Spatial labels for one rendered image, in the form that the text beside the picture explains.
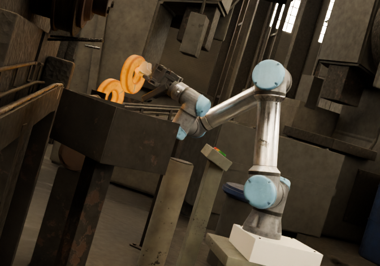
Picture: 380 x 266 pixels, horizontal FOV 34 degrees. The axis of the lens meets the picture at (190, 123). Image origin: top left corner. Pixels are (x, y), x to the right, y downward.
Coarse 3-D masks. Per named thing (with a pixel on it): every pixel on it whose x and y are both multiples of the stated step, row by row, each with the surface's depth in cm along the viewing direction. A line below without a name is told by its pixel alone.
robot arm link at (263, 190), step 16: (272, 64) 223; (256, 80) 223; (272, 80) 221; (288, 80) 230; (256, 96) 226; (272, 96) 222; (272, 112) 223; (256, 128) 226; (272, 128) 222; (256, 144) 224; (272, 144) 222; (256, 160) 223; (272, 160) 222; (256, 176) 218; (272, 176) 219; (256, 192) 218; (272, 192) 216
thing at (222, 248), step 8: (208, 240) 244; (216, 240) 239; (224, 240) 244; (216, 248) 232; (224, 248) 228; (232, 248) 232; (224, 256) 221; (232, 256) 219; (240, 256) 223; (224, 264) 218; (232, 264) 218; (240, 264) 219; (248, 264) 219; (256, 264) 220
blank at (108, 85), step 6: (102, 84) 251; (108, 84) 251; (114, 84) 254; (102, 90) 250; (108, 90) 252; (114, 90) 255; (120, 90) 259; (114, 96) 260; (120, 96) 260; (120, 102) 261
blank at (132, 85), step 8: (136, 56) 247; (128, 64) 243; (136, 64) 247; (128, 72) 243; (120, 80) 244; (128, 80) 244; (136, 80) 252; (144, 80) 256; (128, 88) 246; (136, 88) 252
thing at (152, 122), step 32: (64, 96) 162; (64, 128) 159; (96, 128) 148; (128, 128) 148; (160, 128) 154; (96, 160) 146; (128, 160) 150; (160, 160) 156; (96, 192) 161; (96, 224) 163; (64, 256) 161
